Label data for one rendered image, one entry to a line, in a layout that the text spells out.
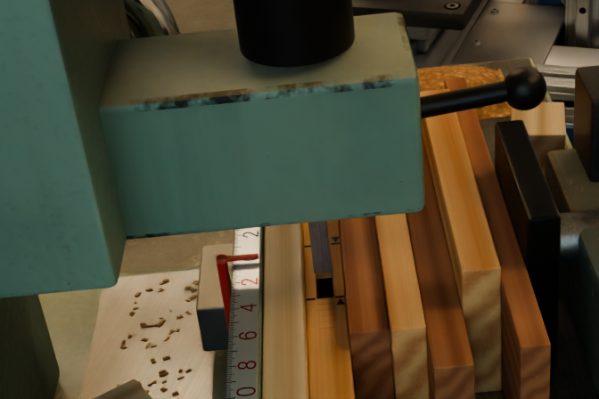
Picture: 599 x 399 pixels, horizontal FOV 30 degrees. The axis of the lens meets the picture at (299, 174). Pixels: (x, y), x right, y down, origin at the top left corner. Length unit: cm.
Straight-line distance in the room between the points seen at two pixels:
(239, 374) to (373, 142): 12
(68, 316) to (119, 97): 35
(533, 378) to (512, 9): 90
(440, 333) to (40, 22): 22
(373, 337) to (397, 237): 7
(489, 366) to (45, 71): 25
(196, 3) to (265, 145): 288
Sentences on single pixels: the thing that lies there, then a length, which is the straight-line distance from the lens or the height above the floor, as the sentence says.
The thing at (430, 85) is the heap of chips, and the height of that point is 92.
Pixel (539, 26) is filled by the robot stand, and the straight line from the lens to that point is 131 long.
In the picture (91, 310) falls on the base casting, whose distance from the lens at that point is 81.
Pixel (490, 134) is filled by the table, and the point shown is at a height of 90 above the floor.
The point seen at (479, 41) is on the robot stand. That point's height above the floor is 73.
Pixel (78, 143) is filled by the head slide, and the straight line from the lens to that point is 45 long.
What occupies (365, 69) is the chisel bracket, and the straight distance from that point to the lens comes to 48.
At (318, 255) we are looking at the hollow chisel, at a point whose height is 96.
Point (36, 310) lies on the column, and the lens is 71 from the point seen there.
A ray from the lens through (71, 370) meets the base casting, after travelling 76.
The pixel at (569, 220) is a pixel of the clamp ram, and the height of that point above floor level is 96.
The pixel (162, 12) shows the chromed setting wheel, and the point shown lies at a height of 104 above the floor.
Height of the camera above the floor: 128
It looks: 32 degrees down
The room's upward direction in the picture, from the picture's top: 7 degrees counter-clockwise
